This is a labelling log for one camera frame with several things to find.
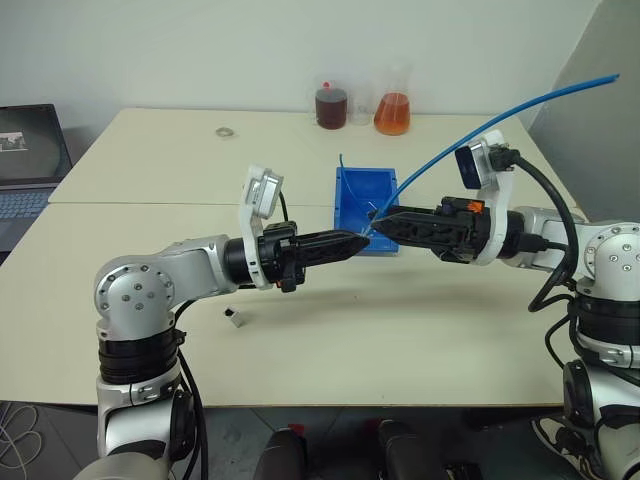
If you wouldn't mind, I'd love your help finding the blue plastic bin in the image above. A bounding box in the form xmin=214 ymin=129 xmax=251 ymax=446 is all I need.
xmin=331 ymin=165 xmax=402 ymax=258

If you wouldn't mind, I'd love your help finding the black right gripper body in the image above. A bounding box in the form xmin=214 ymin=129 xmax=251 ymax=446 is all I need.
xmin=433 ymin=196 xmax=492 ymax=264

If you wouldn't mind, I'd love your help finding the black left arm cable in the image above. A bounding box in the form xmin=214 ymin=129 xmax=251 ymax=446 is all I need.
xmin=167 ymin=189 xmax=297 ymax=480

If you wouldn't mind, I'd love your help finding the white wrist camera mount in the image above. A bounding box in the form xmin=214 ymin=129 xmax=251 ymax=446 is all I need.
xmin=238 ymin=163 xmax=287 ymax=292
xmin=453 ymin=130 xmax=517 ymax=267

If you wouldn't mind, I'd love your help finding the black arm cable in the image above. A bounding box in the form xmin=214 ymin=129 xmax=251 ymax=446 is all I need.
xmin=492 ymin=143 xmax=587 ymax=374
xmin=167 ymin=189 xmax=297 ymax=480

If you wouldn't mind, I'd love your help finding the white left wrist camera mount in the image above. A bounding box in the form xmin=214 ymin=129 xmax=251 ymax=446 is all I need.
xmin=238 ymin=163 xmax=287 ymax=292

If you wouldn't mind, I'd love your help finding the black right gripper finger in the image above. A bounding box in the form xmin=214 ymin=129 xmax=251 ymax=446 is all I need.
xmin=375 ymin=224 xmax=445 ymax=254
xmin=373 ymin=206 xmax=443 ymax=230

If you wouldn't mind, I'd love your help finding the dark laptop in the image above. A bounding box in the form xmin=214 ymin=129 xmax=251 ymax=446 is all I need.
xmin=0 ymin=103 xmax=74 ymax=254

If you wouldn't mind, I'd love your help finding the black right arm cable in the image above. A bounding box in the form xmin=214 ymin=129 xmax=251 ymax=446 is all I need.
xmin=492 ymin=143 xmax=587 ymax=374

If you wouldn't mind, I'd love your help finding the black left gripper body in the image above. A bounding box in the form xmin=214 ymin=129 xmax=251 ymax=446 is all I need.
xmin=256 ymin=221 xmax=308 ymax=294

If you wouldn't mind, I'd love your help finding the small grey connector block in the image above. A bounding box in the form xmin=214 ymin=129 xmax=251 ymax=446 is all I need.
xmin=222 ymin=306 xmax=249 ymax=329

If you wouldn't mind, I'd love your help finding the white black sneaker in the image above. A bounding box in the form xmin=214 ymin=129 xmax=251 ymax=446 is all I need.
xmin=529 ymin=413 xmax=604 ymax=477

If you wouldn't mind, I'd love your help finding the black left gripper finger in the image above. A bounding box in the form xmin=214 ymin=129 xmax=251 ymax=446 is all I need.
xmin=298 ymin=229 xmax=372 ymax=251
xmin=299 ymin=244 xmax=371 ymax=268

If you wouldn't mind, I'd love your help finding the jar with dark brown liquid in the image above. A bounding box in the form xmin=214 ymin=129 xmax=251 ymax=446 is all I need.
xmin=314 ymin=78 xmax=350 ymax=132

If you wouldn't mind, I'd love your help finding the empty clear glass beaker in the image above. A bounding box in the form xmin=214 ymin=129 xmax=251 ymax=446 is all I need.
xmin=348 ymin=81 xmax=377 ymax=127

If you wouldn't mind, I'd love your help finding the long blue cable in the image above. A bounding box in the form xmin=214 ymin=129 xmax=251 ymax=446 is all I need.
xmin=360 ymin=73 xmax=622 ymax=237

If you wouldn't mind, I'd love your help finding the dark rounded shape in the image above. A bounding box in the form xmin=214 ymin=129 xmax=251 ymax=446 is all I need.
xmin=376 ymin=418 xmax=442 ymax=480
xmin=253 ymin=423 xmax=309 ymax=480

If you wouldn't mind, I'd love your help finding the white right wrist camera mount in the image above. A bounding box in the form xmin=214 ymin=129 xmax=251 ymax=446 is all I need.
xmin=453 ymin=130 xmax=517 ymax=267

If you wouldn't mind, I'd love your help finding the white cord on floor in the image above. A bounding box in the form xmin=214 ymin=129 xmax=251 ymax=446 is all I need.
xmin=0 ymin=401 xmax=45 ymax=472

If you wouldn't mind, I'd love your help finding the thin blue cable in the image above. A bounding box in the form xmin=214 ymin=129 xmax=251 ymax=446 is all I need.
xmin=337 ymin=153 xmax=377 ymax=215

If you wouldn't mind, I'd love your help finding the flask with orange liquid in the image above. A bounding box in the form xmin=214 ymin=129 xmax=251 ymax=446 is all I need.
xmin=373 ymin=63 xmax=414 ymax=137

